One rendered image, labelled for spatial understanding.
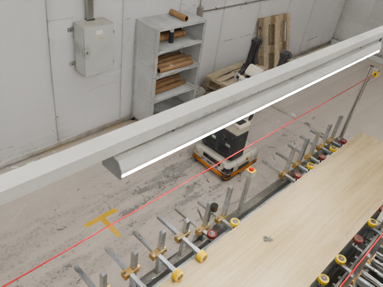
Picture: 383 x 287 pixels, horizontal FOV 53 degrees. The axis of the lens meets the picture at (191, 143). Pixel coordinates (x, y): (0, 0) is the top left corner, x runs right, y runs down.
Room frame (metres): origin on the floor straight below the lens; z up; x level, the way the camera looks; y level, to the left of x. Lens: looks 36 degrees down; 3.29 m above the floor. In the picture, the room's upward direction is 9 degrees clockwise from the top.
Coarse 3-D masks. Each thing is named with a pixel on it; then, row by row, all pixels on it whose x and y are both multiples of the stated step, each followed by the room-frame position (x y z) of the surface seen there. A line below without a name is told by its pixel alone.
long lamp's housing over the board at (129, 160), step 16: (368, 48) 2.74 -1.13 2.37; (336, 64) 2.36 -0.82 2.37; (288, 80) 1.98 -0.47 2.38; (304, 80) 2.06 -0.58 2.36; (256, 96) 1.73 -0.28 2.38; (272, 96) 1.81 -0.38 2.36; (224, 112) 1.53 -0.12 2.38; (240, 112) 1.60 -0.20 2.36; (176, 128) 1.34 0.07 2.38; (192, 128) 1.36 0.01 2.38; (208, 128) 1.42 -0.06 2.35; (144, 144) 1.19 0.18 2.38; (160, 144) 1.22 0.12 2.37; (176, 144) 1.27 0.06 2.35; (112, 160) 1.08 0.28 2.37; (128, 160) 1.10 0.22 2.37; (144, 160) 1.14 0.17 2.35
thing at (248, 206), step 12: (288, 180) 3.20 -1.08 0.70; (264, 192) 2.94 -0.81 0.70; (252, 204) 2.74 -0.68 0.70; (240, 216) 2.56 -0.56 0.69; (216, 228) 2.36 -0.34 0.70; (228, 228) 2.44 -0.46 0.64; (204, 240) 2.20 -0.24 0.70; (192, 252) 2.07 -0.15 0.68; (180, 264) 1.97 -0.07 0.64; (144, 276) 1.77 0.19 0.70
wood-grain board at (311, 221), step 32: (352, 160) 3.46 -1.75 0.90; (288, 192) 2.76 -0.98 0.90; (320, 192) 2.84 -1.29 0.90; (352, 192) 2.91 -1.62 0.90; (256, 224) 2.29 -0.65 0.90; (288, 224) 2.35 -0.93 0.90; (320, 224) 2.41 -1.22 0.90; (352, 224) 2.48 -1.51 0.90; (224, 256) 1.91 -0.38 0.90; (256, 256) 1.96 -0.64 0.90; (288, 256) 2.01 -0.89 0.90; (320, 256) 2.06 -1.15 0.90
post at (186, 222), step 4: (184, 220) 2.02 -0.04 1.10; (188, 220) 2.02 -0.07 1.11; (184, 224) 2.02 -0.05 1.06; (188, 224) 2.02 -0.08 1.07; (184, 228) 2.01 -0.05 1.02; (188, 228) 2.02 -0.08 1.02; (184, 232) 2.01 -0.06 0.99; (180, 244) 2.02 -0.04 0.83; (184, 244) 2.01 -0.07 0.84; (180, 248) 2.01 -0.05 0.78; (184, 248) 2.02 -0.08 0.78; (180, 252) 2.01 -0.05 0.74
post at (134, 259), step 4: (132, 252) 1.63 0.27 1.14; (136, 252) 1.64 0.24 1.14; (132, 256) 1.63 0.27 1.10; (136, 256) 1.63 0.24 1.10; (132, 260) 1.62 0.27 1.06; (136, 260) 1.63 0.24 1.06; (132, 264) 1.62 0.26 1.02; (136, 264) 1.63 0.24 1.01; (132, 268) 1.62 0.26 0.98; (132, 284) 1.62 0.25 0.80
